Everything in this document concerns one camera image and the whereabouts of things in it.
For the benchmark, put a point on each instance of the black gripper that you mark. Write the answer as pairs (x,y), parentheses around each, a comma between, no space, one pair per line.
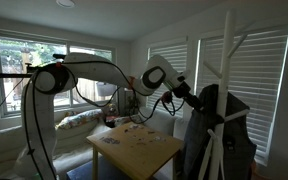
(183,91)

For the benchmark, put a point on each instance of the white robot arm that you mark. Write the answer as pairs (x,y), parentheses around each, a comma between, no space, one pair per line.
(37,103)

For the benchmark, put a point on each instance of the white coat rack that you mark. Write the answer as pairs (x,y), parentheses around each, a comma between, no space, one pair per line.
(216,167)

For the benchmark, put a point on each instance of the wooden table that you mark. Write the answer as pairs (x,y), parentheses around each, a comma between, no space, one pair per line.
(136,150)

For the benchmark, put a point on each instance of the white window blinds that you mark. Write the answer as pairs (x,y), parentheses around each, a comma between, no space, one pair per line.
(256,72)

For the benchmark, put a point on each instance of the dark grey puffer jacket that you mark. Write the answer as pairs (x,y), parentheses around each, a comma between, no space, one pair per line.
(239,150)

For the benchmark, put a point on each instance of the floral cushion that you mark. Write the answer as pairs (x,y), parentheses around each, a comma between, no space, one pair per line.
(80,118)

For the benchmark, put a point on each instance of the grey sofa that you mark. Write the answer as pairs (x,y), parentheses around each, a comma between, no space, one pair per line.
(72,148)

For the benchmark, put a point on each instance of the round ceiling light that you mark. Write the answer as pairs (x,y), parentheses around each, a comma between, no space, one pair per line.
(66,3)

